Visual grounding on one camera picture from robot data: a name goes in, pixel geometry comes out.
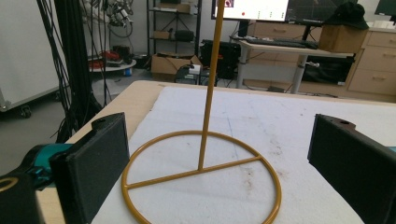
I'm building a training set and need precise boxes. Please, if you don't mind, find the yellow metal stand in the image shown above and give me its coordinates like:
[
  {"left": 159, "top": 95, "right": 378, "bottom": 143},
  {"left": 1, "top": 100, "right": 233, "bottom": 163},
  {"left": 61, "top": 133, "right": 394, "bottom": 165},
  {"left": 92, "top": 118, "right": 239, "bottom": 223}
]
[{"left": 120, "top": 0, "right": 283, "bottom": 224}]

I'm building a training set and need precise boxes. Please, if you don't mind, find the white desk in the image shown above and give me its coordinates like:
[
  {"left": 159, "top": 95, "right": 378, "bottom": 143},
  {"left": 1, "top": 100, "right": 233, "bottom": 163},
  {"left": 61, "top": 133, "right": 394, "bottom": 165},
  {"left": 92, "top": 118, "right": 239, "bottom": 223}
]
[{"left": 230, "top": 38, "right": 356, "bottom": 94}]

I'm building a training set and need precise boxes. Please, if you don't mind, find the black metal shelf rack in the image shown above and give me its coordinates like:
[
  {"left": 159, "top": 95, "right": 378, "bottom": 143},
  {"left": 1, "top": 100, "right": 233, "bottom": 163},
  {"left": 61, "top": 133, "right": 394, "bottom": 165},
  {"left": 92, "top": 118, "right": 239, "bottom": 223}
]
[{"left": 146, "top": 0, "right": 203, "bottom": 60}]

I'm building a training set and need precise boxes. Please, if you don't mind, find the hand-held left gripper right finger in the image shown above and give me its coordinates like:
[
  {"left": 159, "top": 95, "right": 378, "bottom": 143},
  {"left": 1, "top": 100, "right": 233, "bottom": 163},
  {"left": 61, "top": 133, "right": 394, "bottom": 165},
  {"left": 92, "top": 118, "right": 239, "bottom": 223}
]
[{"left": 307, "top": 113, "right": 396, "bottom": 224}]

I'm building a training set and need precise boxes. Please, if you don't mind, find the wooden box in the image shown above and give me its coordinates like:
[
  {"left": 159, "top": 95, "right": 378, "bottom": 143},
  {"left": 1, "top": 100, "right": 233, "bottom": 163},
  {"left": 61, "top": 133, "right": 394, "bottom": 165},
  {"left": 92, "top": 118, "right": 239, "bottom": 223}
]
[{"left": 318, "top": 24, "right": 369, "bottom": 54}]

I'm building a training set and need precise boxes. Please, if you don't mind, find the bundle of black cables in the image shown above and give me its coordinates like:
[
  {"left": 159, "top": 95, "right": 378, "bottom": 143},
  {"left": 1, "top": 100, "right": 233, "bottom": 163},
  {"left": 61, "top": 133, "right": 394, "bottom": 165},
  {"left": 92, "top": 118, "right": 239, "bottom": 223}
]
[{"left": 36, "top": 0, "right": 108, "bottom": 144}]

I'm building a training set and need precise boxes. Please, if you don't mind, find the white foam mat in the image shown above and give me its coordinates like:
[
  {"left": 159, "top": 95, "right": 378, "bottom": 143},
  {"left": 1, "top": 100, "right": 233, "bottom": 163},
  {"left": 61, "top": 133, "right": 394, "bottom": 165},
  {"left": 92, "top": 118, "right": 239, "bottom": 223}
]
[{"left": 91, "top": 86, "right": 396, "bottom": 224}]

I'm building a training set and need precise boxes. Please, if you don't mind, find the round white table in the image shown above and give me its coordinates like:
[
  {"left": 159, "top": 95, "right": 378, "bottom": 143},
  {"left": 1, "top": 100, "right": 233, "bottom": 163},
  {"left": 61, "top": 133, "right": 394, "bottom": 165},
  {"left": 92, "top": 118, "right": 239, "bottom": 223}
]
[{"left": 88, "top": 50, "right": 137, "bottom": 73}]

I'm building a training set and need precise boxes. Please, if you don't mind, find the open cardboard box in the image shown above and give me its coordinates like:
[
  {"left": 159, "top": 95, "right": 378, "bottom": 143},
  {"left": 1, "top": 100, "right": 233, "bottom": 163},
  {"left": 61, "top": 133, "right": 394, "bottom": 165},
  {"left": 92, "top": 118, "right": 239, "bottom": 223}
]
[{"left": 150, "top": 52, "right": 203, "bottom": 82}]

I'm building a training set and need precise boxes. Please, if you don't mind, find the wooden drawer cabinet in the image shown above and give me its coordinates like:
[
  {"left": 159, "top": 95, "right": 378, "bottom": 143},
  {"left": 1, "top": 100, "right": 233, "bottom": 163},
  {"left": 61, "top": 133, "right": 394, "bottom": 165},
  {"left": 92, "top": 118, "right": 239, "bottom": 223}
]
[{"left": 242, "top": 20, "right": 396, "bottom": 104}]

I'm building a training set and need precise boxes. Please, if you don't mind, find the computer monitor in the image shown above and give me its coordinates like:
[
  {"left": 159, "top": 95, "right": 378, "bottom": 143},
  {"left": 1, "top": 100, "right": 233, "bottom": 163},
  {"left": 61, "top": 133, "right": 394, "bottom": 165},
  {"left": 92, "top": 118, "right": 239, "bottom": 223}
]
[{"left": 210, "top": 0, "right": 325, "bottom": 26}]

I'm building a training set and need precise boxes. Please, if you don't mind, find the black computer case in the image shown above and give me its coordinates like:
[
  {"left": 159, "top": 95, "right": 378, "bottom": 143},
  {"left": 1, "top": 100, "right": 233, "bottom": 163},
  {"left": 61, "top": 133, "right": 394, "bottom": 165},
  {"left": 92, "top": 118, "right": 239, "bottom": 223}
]
[{"left": 200, "top": 38, "right": 242, "bottom": 80}]

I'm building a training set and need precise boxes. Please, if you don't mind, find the black hat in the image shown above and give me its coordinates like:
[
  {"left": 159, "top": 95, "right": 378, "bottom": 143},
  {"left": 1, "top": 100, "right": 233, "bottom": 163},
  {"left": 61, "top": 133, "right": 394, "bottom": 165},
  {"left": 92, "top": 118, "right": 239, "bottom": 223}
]
[{"left": 323, "top": 1, "right": 370, "bottom": 31}]

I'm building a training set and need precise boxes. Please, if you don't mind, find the black keyboard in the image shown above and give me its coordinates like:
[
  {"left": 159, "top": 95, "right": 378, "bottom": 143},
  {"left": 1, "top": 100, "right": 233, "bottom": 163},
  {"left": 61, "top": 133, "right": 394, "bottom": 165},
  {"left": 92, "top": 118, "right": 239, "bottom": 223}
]
[{"left": 244, "top": 36, "right": 319, "bottom": 50}]

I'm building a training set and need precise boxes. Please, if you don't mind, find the white board on wheels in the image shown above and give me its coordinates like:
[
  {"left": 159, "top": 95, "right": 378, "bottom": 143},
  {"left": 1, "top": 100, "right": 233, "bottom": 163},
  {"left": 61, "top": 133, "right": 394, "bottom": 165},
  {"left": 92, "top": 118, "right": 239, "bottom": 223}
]
[{"left": 0, "top": 0, "right": 67, "bottom": 113}]

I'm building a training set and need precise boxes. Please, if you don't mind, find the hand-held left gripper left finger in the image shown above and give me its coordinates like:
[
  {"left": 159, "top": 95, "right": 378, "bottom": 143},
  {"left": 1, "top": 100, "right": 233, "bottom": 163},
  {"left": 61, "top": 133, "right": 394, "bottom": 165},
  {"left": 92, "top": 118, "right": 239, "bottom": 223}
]
[{"left": 49, "top": 112, "right": 131, "bottom": 224}]

